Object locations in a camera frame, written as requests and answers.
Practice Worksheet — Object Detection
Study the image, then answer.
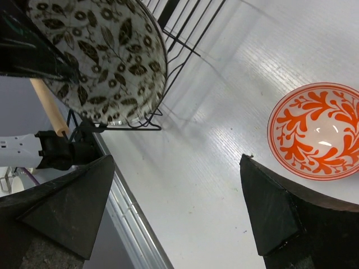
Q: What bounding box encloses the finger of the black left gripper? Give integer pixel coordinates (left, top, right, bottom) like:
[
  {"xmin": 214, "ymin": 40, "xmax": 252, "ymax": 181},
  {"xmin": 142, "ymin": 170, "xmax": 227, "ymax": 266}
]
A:
[{"xmin": 1, "ymin": 1, "xmax": 79, "ymax": 84}]

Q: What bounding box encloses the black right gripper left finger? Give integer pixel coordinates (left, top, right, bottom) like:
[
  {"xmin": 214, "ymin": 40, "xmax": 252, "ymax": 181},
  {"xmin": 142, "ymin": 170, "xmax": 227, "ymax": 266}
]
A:
[{"xmin": 1, "ymin": 155, "xmax": 115, "ymax": 268}]

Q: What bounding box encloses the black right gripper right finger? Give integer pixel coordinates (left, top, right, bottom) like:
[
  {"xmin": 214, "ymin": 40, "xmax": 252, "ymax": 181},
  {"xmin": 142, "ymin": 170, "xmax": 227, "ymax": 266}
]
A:
[{"xmin": 240, "ymin": 155, "xmax": 358, "ymax": 268}]

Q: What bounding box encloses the black floral patterned bowl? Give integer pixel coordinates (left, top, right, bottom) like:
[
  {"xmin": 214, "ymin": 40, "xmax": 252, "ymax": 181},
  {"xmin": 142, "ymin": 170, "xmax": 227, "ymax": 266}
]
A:
[{"xmin": 27, "ymin": 1, "xmax": 168, "ymax": 124}]

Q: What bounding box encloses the orange white patterned bowl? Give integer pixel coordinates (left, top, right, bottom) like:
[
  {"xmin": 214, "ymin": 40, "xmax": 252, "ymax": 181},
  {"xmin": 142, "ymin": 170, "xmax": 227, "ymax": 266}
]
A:
[{"xmin": 267, "ymin": 82, "xmax": 358, "ymax": 181}]

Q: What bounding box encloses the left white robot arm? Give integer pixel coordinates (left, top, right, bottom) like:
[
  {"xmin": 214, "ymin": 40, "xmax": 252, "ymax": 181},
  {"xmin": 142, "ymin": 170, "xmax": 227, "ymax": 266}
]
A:
[{"xmin": 1, "ymin": 1, "xmax": 100, "ymax": 170}]

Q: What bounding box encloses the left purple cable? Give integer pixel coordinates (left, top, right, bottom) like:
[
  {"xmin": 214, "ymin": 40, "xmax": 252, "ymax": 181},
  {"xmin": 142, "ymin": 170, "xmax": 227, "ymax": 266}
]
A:
[{"xmin": 16, "ymin": 166, "xmax": 42, "ymax": 185}]

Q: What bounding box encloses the near wooden rack handle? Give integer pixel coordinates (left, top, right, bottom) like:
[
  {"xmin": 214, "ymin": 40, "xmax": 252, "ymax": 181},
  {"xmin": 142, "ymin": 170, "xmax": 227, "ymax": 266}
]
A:
[{"xmin": 30, "ymin": 78, "xmax": 70, "ymax": 137}]

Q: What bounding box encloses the black wire dish rack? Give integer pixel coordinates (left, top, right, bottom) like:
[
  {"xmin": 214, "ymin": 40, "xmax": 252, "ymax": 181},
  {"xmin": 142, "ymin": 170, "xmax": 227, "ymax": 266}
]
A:
[{"xmin": 65, "ymin": 0, "xmax": 225, "ymax": 141}]

